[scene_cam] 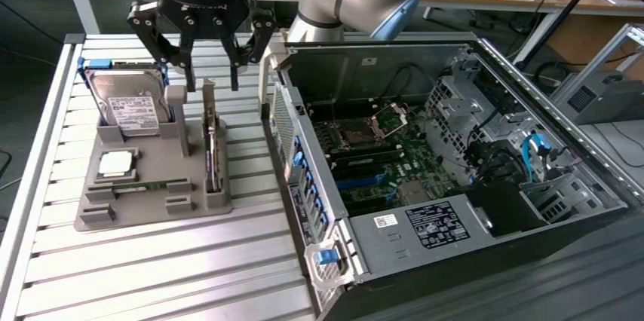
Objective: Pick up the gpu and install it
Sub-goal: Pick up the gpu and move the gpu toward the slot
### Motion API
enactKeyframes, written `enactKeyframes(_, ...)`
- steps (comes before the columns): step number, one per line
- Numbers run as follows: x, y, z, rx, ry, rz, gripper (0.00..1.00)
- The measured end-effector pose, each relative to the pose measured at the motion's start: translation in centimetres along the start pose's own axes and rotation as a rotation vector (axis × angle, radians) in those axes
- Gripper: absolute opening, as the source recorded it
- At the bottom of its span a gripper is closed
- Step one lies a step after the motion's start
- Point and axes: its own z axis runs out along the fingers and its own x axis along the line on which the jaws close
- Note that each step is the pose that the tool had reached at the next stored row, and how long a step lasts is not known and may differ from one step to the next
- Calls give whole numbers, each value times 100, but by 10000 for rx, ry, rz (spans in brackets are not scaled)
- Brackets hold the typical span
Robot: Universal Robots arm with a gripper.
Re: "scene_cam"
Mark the perforated metal disk bay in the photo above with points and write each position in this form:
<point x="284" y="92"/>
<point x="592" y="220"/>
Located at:
<point x="453" y="110"/>

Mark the black installed RAM stick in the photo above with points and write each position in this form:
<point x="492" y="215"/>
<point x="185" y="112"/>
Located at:
<point x="368" y="159"/>

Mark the grey computer tower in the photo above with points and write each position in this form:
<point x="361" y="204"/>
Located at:
<point x="608" y="98"/>

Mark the blue case latch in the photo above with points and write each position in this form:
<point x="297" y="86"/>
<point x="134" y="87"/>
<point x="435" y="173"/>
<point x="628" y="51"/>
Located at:
<point x="325" y="257"/>

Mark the grey power supply unit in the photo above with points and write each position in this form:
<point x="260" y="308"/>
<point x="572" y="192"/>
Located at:
<point x="397" y="238"/>

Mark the open metal socket cover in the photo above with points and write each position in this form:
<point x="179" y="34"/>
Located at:
<point x="389" y="119"/>

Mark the grey metal disk bay bracket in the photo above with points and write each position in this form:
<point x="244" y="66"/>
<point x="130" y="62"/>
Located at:
<point x="559" y="200"/>

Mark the silver hard disk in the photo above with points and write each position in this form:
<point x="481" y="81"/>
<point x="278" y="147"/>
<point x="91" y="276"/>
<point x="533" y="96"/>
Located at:
<point x="129" y="106"/>

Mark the blue expansion slot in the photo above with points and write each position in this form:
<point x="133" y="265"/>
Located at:
<point x="360" y="181"/>

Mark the graphics card with metal bracket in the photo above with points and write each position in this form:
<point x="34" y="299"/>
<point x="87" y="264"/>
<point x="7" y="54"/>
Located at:
<point x="213" y="140"/>

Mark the CPU socket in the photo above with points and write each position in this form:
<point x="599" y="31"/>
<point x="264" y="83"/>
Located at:
<point x="354" y="134"/>

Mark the silver CPU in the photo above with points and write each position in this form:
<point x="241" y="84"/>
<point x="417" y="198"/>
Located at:
<point x="117" y="164"/>

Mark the green motherboard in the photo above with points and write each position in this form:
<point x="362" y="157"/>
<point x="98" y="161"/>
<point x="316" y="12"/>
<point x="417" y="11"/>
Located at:
<point x="423" y="162"/>

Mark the grey parts rack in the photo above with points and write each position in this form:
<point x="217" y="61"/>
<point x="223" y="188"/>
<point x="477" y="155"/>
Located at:
<point x="151" y="208"/>

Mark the green RAM stick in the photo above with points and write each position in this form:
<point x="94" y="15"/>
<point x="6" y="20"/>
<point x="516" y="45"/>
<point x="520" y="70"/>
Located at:
<point x="141" y="186"/>

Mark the open grey PC case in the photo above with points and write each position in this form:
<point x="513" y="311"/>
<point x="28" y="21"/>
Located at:
<point x="322" y="170"/>

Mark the blue disk caddy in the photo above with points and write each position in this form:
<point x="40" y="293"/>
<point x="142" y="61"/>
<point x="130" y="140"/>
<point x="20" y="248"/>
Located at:
<point x="101" y="63"/>

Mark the aluminium profile frame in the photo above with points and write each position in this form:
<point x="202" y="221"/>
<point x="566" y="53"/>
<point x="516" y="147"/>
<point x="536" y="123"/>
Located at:
<point x="626" y="38"/>

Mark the silver chipset heatsink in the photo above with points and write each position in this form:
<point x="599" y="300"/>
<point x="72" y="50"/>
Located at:
<point x="417" y="191"/>

